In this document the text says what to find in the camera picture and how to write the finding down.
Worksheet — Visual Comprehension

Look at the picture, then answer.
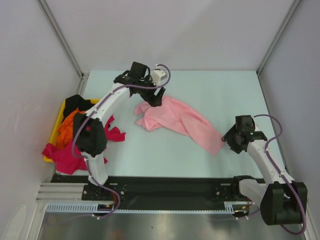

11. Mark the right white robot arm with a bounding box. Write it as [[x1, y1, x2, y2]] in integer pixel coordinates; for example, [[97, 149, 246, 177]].
[[221, 115, 308, 227]]

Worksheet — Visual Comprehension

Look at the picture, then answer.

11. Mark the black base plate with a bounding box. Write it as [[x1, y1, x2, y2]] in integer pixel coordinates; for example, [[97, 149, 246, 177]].
[[51, 174, 251, 216]]

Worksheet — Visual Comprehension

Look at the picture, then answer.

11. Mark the aluminium corner post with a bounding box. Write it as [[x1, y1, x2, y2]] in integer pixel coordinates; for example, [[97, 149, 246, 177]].
[[256, 0, 303, 76], [36, 0, 84, 79]]

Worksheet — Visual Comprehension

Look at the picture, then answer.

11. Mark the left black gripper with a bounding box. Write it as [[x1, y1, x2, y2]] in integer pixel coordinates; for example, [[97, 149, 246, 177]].
[[137, 74, 165, 108]]

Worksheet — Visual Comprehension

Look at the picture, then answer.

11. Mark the pink t shirt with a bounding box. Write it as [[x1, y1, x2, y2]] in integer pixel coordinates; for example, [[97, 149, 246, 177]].
[[133, 95, 224, 156]]

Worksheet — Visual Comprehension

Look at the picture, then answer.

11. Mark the magenta t shirt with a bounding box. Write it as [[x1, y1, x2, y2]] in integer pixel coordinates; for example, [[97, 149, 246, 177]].
[[42, 116, 126, 175]]

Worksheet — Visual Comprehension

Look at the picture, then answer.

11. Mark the left aluminium corner post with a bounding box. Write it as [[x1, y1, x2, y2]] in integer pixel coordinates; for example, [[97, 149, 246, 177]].
[[36, 0, 84, 79]]

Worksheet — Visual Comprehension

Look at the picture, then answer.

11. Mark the right aluminium corner post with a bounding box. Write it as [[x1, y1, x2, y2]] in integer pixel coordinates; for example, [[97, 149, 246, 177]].
[[256, 0, 303, 76]]

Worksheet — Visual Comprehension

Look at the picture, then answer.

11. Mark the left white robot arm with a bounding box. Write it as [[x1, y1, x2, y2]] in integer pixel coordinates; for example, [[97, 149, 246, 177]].
[[71, 61, 171, 200]]

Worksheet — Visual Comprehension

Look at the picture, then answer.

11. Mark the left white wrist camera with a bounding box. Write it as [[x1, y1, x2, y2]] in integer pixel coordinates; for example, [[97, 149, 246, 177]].
[[150, 65, 167, 86]]

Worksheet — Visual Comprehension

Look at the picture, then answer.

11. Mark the orange t shirt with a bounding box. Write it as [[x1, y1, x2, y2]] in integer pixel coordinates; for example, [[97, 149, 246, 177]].
[[56, 108, 85, 149]]

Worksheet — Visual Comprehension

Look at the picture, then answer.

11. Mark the black t shirt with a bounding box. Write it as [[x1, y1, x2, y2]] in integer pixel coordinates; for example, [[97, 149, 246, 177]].
[[63, 94, 94, 118]]

